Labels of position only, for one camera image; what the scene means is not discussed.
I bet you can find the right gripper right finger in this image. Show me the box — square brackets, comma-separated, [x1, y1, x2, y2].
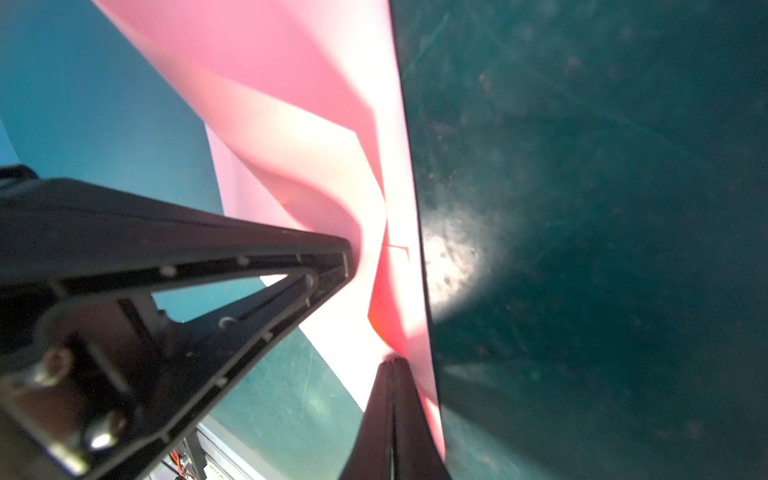
[392, 358, 450, 479]

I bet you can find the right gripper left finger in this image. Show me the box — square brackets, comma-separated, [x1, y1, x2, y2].
[339, 360, 394, 480]

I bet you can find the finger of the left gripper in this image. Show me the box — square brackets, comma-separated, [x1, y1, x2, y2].
[1, 165, 354, 479]

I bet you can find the pink square paper sheet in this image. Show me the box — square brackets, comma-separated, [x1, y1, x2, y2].
[98, 1, 445, 450]

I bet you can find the aluminium front rail base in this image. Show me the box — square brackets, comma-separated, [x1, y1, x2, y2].
[145, 420, 269, 480]

